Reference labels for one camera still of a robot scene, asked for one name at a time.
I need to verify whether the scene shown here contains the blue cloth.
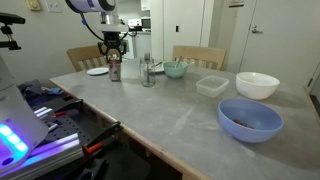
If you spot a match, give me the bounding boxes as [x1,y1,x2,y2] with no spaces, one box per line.
[18,79,65,100]

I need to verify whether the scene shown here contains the long metal spoon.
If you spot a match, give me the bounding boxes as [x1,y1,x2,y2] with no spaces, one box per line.
[143,52,152,84]

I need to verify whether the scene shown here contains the black and orange clamp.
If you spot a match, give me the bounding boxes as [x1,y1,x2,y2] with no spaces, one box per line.
[49,99,84,118]
[82,120,123,156]

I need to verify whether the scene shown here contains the white wall switch plate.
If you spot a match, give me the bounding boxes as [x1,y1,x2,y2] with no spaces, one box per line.
[44,0,64,14]

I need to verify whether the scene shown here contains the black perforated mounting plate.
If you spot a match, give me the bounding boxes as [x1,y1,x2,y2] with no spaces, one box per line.
[43,114,98,148]

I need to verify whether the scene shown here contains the small brown item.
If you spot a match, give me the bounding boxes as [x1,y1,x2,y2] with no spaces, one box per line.
[233,118,255,130]

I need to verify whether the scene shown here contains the aluminium extrusion rail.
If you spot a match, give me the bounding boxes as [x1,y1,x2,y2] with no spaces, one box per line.
[0,132,85,180]
[33,105,60,133]

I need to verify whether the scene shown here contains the silver lever door handle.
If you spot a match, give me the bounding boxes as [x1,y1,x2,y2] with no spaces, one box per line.
[251,24,264,35]

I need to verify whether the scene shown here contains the black camera on mount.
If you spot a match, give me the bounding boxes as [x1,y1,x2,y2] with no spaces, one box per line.
[0,12,27,51]

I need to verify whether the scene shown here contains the white door with lever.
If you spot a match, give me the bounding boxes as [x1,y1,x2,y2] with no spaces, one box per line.
[239,0,320,86]

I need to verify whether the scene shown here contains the red and silver soda can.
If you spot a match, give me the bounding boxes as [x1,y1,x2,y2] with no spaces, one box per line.
[108,59,122,82]

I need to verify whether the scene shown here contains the microwave oven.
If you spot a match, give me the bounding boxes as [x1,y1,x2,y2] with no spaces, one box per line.
[127,18,152,33]

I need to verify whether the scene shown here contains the yellowish wall thermostat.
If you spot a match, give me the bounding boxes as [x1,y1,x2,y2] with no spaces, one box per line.
[26,0,42,12]

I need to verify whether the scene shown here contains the white kitchen cabinet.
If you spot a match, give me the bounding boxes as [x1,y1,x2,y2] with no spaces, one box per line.
[131,31,153,60]

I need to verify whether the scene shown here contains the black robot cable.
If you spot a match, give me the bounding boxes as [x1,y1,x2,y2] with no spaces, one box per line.
[79,12,105,44]

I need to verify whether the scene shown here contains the white bowl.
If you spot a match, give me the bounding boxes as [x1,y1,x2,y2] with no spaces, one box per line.
[235,71,281,101]

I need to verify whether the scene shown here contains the white flat panel door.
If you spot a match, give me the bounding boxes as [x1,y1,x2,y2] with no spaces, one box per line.
[162,0,206,61]

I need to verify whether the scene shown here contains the teal bowl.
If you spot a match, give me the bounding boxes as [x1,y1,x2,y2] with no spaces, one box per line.
[162,61,189,80]

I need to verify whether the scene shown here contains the blue bowl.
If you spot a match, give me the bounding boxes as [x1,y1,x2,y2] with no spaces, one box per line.
[217,97,285,144]

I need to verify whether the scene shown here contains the clear glass jar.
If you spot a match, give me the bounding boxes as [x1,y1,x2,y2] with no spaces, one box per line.
[139,57,157,88]

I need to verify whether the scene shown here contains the clear plastic food container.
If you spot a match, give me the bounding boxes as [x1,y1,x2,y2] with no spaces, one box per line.
[195,74,230,99]

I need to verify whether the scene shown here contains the white round plate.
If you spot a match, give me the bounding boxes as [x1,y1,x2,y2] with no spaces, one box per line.
[154,62,165,74]
[86,67,110,77]

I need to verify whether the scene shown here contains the small wall sign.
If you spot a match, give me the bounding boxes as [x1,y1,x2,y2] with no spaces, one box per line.
[228,0,246,8]

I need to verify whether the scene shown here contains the light wooden chair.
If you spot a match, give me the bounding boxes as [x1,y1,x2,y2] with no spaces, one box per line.
[65,44,109,73]
[171,45,228,71]

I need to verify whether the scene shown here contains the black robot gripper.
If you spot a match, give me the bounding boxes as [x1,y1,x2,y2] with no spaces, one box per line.
[99,31,128,63]

